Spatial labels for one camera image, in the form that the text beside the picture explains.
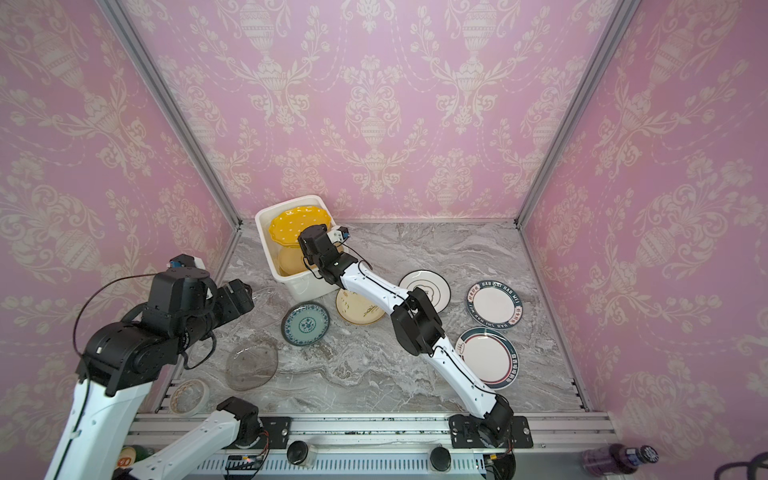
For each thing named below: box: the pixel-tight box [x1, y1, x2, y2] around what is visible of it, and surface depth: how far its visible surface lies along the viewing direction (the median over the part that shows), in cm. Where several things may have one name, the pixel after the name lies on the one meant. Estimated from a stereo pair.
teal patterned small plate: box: [281, 301, 330, 347], surface depth 94 cm
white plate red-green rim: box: [455, 326, 520, 391], surface depth 89 cm
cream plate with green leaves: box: [336, 288, 386, 325], surface depth 96 cm
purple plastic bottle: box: [581, 444, 659, 477], surface depth 62 cm
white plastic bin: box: [255, 195, 338, 301], surface depth 99 cm
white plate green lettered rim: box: [466, 280, 524, 330], surface depth 97 cm
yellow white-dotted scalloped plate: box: [269, 206, 332, 245], surface depth 99 cm
